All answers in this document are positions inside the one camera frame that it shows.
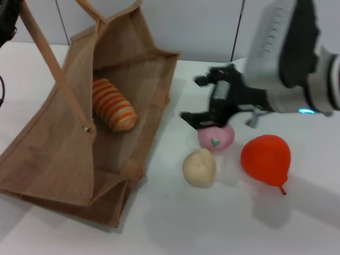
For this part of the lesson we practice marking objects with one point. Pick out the orange toy pear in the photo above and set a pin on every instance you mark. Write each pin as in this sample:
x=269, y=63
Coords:
x=265, y=159

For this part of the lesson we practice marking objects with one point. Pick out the orange striped bread roll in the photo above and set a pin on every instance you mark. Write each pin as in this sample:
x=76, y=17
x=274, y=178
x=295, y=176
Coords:
x=114, y=106

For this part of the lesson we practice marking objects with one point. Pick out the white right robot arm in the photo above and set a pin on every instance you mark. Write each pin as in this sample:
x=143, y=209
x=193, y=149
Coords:
x=326, y=85

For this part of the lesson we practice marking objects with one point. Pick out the cream egg yolk pastry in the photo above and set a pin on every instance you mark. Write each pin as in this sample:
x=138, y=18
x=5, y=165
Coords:
x=198, y=168

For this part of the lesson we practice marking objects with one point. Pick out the pink peach bun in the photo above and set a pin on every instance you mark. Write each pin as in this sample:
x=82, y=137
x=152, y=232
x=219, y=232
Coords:
x=220, y=139

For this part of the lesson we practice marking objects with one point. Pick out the dark vertical wall strip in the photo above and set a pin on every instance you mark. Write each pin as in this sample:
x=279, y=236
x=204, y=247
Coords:
x=237, y=29
x=63, y=26

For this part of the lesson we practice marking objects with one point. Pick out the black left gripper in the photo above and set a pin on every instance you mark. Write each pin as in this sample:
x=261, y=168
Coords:
x=6, y=18

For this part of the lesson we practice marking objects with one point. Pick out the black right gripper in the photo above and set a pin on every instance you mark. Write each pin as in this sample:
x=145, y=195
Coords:
x=236, y=98

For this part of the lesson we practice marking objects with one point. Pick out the brown jute tote bag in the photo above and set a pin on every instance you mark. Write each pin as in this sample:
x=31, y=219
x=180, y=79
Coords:
x=53, y=164

